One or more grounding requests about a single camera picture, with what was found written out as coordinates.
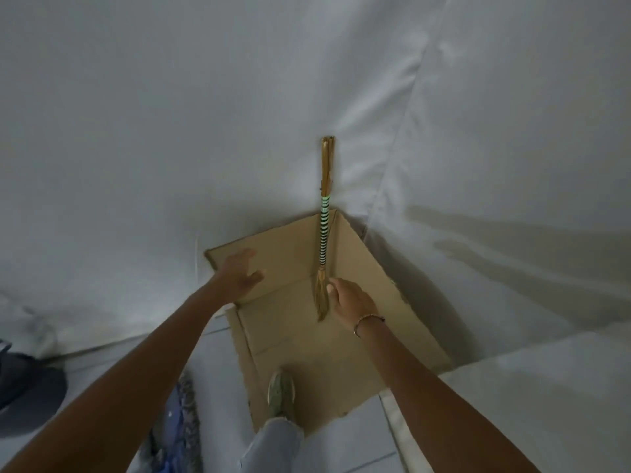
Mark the person's left hand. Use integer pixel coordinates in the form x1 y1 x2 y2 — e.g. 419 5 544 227
212 248 265 306

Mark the person's right hand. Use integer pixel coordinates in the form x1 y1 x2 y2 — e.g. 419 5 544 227
327 277 381 335

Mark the person's right forearm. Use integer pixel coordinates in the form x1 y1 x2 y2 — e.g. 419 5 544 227
353 317 543 473

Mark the person's left forearm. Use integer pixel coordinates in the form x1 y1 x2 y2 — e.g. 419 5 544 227
0 283 233 473

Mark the brown cardboard sheet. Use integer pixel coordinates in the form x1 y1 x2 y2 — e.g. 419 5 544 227
203 208 454 434

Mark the person's light green shoe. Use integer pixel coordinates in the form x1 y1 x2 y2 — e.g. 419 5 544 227
266 369 297 422

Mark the white draped sheet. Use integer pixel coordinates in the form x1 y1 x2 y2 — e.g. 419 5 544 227
381 320 631 473
364 0 631 367
0 0 456 362

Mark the blue patterned cloth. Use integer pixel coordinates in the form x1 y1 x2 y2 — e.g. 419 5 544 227
147 373 204 473

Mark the person's light trouser leg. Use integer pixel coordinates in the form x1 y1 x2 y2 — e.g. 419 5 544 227
239 416 307 473

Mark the dark grey fabric object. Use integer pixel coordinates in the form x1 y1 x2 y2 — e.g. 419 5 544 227
0 340 68 437

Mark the beaded wrist bracelet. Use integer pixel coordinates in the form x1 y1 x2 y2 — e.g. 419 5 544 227
352 314 386 338

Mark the stick broom with striped handle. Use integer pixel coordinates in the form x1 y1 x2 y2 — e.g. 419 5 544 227
309 136 337 323

